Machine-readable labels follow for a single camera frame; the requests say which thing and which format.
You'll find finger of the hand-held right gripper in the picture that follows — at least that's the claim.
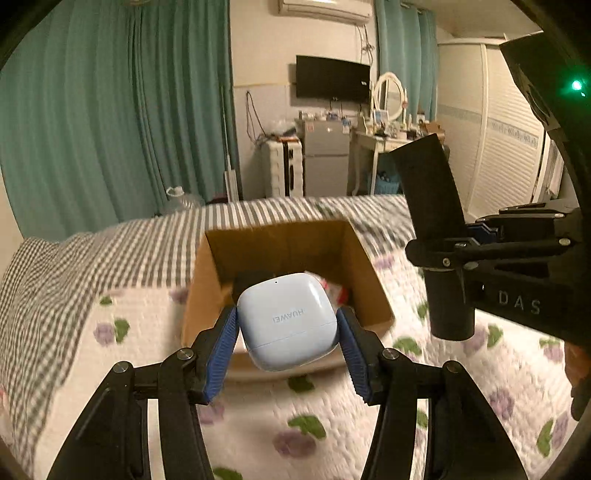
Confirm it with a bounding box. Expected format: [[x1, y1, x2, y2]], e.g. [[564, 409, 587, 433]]
[[466, 205, 581, 244], [405, 237, 577, 274]]

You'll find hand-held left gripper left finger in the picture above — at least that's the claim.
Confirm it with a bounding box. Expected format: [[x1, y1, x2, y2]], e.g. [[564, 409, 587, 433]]
[[46, 305, 240, 480]]

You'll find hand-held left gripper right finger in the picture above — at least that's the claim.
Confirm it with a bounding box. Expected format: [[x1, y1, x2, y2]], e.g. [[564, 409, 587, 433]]
[[335, 307, 527, 480]]

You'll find black cylindrical bottle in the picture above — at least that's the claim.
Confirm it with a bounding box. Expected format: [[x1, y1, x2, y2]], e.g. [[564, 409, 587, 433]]
[[392, 134, 476, 341]]

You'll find light blue earbuds case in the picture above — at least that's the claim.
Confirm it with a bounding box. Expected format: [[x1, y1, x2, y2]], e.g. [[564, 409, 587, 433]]
[[236, 272, 339, 372]]

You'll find person's right hand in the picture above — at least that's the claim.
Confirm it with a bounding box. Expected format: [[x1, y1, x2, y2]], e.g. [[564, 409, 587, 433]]
[[564, 344, 587, 398]]

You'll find white floral quilt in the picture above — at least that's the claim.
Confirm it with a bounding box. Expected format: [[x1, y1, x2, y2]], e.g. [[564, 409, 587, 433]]
[[83, 249, 580, 480]]

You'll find white louvred wardrobe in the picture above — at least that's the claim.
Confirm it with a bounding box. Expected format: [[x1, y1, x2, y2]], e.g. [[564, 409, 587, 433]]
[[436, 39, 568, 217]]

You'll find blue plastic basket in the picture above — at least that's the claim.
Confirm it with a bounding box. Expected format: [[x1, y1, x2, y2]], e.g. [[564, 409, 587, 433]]
[[369, 173, 400, 195]]

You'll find white dressing table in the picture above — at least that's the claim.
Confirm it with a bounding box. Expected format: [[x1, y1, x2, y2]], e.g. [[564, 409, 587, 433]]
[[351, 129, 451, 197]]

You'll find clear water jug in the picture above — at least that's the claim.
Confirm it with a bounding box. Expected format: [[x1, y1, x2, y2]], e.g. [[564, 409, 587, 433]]
[[164, 186, 206, 215]]

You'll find silver small fridge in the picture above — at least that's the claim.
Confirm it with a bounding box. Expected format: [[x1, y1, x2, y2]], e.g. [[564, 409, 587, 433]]
[[300, 117, 352, 198]]

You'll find white oval vanity mirror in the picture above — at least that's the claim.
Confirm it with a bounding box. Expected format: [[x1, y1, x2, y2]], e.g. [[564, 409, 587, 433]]
[[372, 71, 409, 123]]

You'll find grey checked bed sheet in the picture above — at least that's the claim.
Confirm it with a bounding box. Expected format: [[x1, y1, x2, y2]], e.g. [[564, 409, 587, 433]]
[[0, 194, 416, 480]]

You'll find white ribbed suitcase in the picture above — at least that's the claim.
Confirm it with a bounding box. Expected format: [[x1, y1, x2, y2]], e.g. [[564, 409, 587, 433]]
[[263, 138, 304, 199]]

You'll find narrow teal curtain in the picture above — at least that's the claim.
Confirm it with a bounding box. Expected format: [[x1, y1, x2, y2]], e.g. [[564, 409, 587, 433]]
[[375, 0, 438, 125]]

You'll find clear plastic bag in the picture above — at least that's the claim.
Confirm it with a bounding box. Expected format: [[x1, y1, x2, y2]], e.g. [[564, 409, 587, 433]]
[[268, 117, 296, 139]]

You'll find wide teal curtain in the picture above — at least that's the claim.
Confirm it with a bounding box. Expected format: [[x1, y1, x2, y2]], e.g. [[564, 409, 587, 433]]
[[0, 0, 238, 241]]

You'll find white air conditioner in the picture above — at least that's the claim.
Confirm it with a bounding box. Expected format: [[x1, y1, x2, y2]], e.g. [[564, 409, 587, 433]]
[[277, 0, 372, 21]]

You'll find black wall television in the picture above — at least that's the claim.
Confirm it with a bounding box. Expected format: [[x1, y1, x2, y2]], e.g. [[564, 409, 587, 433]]
[[295, 55, 371, 103]]

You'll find air conditioner cable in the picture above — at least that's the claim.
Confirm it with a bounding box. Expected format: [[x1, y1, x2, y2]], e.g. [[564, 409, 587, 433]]
[[358, 21, 375, 61]]

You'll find black wall cable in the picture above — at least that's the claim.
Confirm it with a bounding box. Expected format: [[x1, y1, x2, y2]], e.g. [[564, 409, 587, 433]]
[[245, 91, 260, 141]]

